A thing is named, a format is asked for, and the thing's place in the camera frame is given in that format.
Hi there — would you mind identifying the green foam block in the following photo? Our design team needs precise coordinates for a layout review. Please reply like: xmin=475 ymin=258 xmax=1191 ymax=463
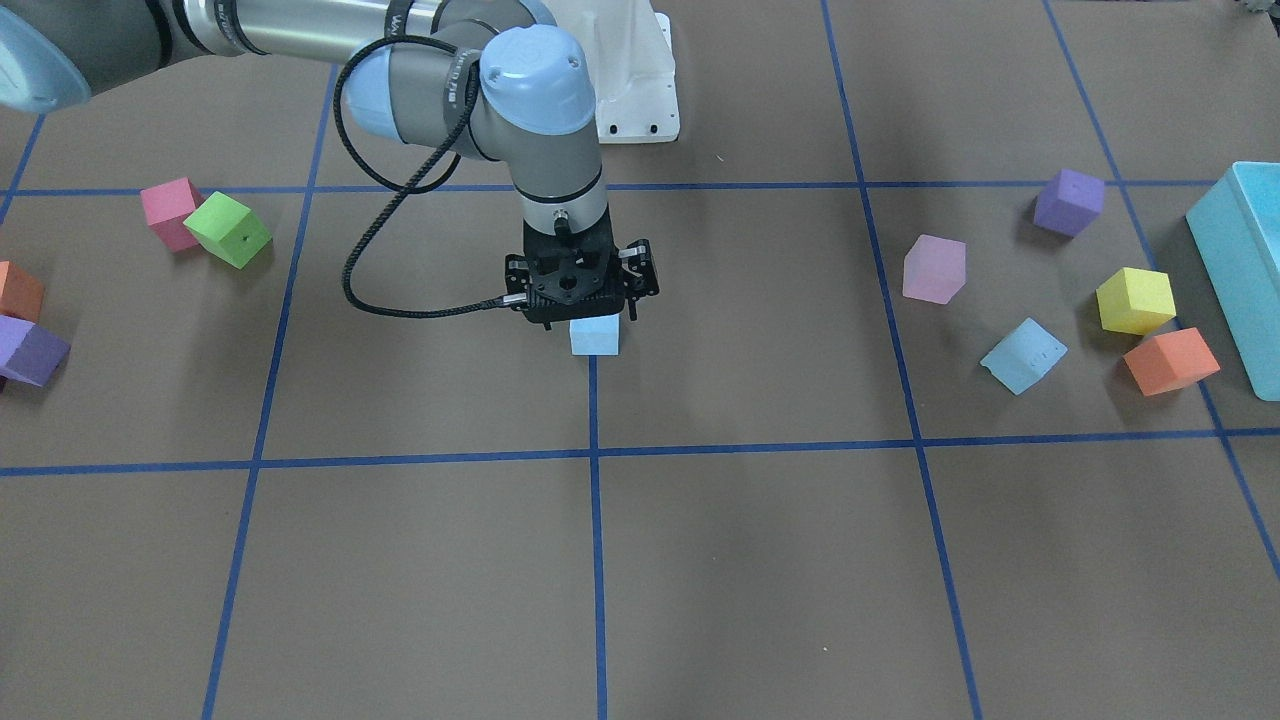
xmin=183 ymin=191 xmax=273 ymax=270

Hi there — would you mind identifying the light blue foam block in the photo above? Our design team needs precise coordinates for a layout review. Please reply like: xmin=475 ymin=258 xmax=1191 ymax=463
xmin=980 ymin=318 xmax=1068 ymax=396
xmin=570 ymin=314 xmax=621 ymax=357

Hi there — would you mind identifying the orange foam block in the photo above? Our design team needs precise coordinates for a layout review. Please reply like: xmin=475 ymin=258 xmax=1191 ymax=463
xmin=1 ymin=261 xmax=45 ymax=323
xmin=1123 ymin=328 xmax=1221 ymax=397

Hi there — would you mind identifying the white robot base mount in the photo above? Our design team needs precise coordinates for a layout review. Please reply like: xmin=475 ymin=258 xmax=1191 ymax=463
xmin=595 ymin=1 xmax=681 ymax=143

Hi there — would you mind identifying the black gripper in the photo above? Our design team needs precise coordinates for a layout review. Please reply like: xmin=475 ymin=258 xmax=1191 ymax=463
xmin=504 ymin=222 xmax=660 ymax=327

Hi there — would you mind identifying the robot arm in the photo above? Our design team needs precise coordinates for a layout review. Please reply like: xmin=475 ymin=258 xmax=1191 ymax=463
xmin=1 ymin=1 xmax=660 ymax=327

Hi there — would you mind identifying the teal plastic bin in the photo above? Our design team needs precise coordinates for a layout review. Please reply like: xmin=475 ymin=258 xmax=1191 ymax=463
xmin=1185 ymin=161 xmax=1279 ymax=402

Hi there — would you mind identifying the purple foam block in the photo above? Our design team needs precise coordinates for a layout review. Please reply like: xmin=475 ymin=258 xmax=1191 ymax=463
xmin=1032 ymin=168 xmax=1106 ymax=237
xmin=1 ymin=315 xmax=70 ymax=387

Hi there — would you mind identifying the light pink foam block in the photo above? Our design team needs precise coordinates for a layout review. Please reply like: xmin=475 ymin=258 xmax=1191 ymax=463
xmin=902 ymin=234 xmax=968 ymax=305

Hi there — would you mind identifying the yellow foam block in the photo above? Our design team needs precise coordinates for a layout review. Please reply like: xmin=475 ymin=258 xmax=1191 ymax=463
xmin=1094 ymin=266 xmax=1178 ymax=336

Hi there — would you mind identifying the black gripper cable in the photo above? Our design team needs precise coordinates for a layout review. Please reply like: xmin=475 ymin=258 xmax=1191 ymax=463
xmin=333 ymin=35 xmax=531 ymax=320

